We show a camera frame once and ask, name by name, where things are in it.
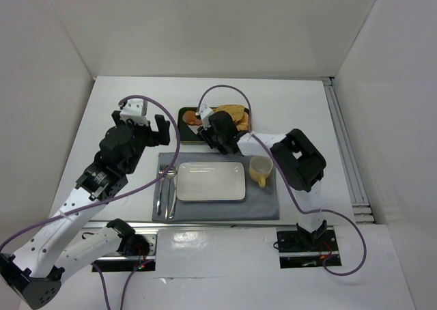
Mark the small brown bread roll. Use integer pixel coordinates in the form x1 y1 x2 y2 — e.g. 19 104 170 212
182 110 202 126

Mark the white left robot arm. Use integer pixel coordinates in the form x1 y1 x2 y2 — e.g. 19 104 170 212
1 111 170 309

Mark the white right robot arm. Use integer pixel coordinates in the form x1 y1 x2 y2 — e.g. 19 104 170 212
195 107 327 246

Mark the sliced bread round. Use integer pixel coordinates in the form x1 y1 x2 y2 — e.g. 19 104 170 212
213 104 249 124

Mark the dark green serving tray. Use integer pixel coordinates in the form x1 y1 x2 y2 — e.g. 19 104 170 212
178 107 251 144

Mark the steel fork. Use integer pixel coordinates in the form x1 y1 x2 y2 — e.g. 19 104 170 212
156 164 167 216

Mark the white rectangular plate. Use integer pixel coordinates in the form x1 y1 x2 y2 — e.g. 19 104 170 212
176 161 246 202

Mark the steel spoon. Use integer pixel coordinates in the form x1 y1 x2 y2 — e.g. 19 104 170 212
167 167 178 220

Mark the steel knife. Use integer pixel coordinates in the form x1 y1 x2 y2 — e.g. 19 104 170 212
165 167 173 221

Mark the pale yellow mug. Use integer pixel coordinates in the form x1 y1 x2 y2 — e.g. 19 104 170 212
249 156 273 188

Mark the grey cloth placemat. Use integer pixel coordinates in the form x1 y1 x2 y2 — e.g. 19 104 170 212
152 152 279 223

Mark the sugared ring pastry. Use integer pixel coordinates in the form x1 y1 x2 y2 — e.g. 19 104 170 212
236 112 250 131

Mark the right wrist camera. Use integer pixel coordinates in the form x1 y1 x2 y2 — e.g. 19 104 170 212
195 104 214 129

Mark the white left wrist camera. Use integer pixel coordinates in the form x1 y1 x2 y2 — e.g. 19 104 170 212
120 98 149 126

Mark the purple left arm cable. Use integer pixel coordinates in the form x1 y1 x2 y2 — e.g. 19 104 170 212
0 94 182 310

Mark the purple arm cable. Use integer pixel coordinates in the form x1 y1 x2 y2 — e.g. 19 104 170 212
197 84 367 277
0 94 182 310

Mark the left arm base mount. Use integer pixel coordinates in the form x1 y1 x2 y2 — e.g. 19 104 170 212
95 231 156 272

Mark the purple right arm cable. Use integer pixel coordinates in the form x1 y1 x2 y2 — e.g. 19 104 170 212
197 84 367 277

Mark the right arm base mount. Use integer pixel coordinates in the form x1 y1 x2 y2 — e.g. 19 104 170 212
273 229 342 269

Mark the aluminium rail frame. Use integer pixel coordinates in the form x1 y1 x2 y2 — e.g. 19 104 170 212
322 77 377 225

